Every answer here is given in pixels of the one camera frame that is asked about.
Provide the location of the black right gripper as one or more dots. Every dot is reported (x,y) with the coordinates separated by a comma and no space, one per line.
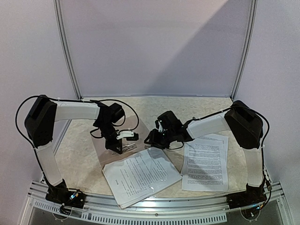
(158,138)

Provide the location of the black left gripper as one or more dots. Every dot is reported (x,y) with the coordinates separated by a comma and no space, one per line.
(112,146)

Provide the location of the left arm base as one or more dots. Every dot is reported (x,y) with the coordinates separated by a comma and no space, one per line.
(60,194)

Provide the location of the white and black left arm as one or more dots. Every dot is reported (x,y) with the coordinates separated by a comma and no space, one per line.
(48,120)

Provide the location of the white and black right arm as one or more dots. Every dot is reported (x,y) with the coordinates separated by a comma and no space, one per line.
(243,127)

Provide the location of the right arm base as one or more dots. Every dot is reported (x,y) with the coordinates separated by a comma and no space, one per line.
(251,196)

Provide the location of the metal folder clip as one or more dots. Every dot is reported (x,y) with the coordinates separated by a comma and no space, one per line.
(128,147)

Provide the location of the white paper stack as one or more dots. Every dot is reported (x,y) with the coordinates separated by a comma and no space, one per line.
(205,164)

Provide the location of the aluminium front rail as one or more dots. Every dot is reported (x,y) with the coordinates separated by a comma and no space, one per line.
(103,210)

